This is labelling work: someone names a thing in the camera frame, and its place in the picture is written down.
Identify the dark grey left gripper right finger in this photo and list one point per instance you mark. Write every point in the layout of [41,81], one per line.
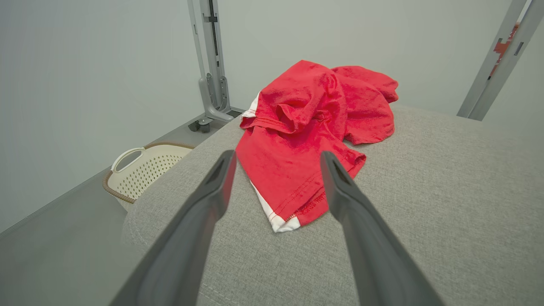
[374,255]

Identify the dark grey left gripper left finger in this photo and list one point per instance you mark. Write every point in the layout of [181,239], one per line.
[182,246]

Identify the red shorts with white stripe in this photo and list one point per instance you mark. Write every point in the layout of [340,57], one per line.
[289,165]

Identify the red jersey with white sleeves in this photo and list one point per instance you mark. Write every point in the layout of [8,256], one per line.
[369,110]

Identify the cream perforated laundry basket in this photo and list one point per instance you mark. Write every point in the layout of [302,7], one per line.
[140,174]

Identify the grey metal stand with caster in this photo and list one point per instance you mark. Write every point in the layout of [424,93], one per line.
[212,63]

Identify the grey metal upright post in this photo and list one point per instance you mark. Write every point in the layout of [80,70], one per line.
[488,85]

